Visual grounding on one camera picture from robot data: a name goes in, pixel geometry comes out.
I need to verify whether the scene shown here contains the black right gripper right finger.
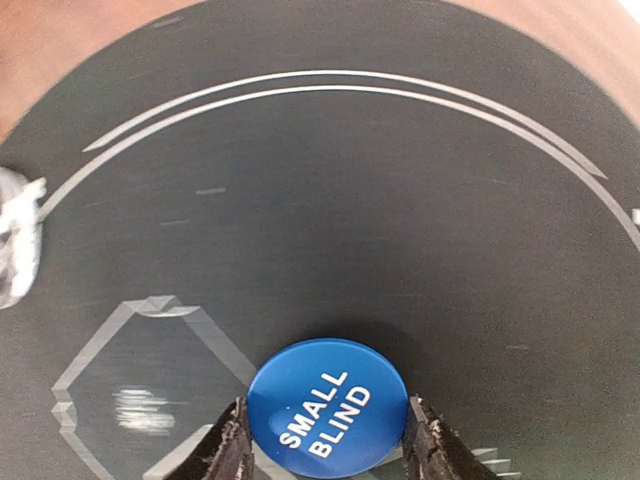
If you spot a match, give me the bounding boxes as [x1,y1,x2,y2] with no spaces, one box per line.
[402,395,498,480]

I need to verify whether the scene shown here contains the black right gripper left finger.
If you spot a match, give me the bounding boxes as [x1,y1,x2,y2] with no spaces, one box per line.
[178,397,255,480]

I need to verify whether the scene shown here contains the blue small blind button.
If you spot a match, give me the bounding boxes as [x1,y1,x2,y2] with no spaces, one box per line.
[247,338,409,479]

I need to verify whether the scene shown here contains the clear acrylic dealer button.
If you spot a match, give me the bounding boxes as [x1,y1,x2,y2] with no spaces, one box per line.
[1,167,46,309]

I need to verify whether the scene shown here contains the round black poker mat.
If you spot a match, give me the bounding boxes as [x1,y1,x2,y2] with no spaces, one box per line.
[1,1,639,479]

